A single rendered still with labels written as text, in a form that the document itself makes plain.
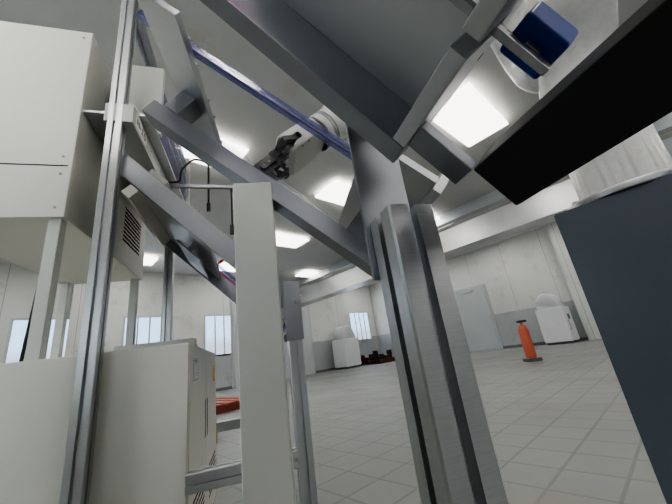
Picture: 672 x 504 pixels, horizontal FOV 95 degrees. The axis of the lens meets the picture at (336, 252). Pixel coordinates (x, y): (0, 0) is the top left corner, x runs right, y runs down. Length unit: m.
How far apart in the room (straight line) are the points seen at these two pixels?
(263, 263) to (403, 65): 0.31
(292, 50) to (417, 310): 0.22
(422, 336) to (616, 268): 0.40
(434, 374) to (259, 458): 0.28
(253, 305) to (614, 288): 0.50
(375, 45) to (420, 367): 0.24
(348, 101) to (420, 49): 0.06
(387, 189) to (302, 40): 0.14
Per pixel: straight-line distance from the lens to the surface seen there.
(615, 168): 0.64
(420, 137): 0.25
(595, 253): 0.59
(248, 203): 0.50
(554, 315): 10.44
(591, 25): 0.75
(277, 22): 0.31
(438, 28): 0.26
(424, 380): 0.22
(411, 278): 0.23
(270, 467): 0.46
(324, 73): 0.28
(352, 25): 0.29
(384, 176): 0.31
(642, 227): 0.59
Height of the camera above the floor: 0.54
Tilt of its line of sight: 18 degrees up
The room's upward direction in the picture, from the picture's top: 8 degrees counter-clockwise
